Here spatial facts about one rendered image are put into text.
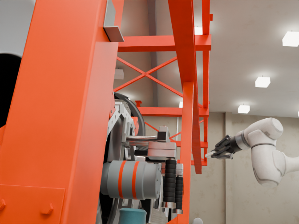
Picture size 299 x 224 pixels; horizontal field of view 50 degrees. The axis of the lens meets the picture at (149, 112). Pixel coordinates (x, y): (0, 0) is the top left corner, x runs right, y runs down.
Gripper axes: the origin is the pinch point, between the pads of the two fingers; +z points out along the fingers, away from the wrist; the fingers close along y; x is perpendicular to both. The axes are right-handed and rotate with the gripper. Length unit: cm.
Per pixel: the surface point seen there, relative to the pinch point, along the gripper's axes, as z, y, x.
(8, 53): -3, 10, 106
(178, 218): 257, 38, -173
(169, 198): -35, -41, 50
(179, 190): -11.0, -28.1, 28.4
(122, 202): 12, -31, 42
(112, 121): -25, -16, 68
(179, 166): -13.0, -18.7, 30.2
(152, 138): -23, -16, 50
